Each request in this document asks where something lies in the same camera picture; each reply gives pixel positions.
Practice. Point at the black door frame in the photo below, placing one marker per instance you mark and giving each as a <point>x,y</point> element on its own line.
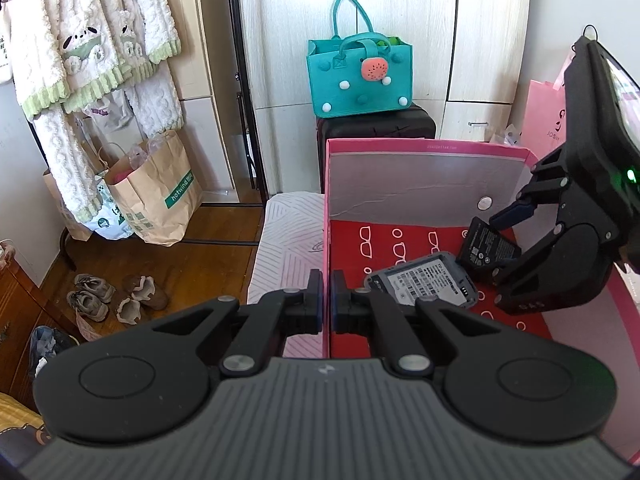
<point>245,85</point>

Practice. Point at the yellow cloth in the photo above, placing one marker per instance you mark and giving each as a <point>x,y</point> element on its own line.
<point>17,425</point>

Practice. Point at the black battery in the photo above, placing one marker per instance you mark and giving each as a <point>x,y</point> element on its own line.
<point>482,252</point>

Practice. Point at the white green plastic bag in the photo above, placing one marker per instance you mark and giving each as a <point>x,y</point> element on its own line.
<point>107,220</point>

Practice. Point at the black suitcase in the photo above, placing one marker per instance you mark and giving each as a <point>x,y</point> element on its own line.
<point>370,127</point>

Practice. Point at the pink cardboard box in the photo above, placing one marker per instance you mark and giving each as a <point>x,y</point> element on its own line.
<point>400,180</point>

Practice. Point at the grey pocket router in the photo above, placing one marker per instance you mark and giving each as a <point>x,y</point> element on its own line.
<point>425,277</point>

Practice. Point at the pink paper bag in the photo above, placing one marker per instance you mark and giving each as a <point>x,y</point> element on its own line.
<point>542,120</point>

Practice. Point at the translucent hanging plastic bag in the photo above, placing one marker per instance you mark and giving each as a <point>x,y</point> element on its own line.
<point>107,110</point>

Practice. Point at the brown paper bag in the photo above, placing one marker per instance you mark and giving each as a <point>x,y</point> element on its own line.
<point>165,190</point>

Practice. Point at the clear plastic packet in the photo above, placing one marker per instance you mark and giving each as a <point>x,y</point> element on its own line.
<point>507,136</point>

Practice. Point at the red glasses print board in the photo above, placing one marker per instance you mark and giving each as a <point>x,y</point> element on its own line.
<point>390,255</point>

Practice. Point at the teal felt tote bag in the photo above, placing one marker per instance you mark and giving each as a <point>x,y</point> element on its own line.
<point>350,85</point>

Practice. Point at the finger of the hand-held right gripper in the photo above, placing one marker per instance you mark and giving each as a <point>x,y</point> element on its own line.
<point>550,272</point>
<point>510,217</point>

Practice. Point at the white wooden wardrobe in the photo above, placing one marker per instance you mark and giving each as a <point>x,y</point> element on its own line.
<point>425,35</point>

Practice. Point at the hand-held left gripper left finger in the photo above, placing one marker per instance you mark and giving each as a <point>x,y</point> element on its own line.
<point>315,302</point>

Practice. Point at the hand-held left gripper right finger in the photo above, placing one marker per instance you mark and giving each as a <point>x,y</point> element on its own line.
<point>338,302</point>

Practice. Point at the pink paper card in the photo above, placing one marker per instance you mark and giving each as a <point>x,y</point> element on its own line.
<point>86,327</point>

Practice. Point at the white green fleece pajama top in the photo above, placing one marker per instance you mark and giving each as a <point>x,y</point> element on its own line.
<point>75,10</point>

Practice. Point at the wooden cabinet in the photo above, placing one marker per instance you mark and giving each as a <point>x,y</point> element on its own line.
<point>20,310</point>

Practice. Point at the blue cloth bundle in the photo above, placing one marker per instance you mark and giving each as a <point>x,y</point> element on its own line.
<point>47,345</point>

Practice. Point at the grey sneaker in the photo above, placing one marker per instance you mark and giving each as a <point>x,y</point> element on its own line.
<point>95,287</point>
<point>87,306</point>

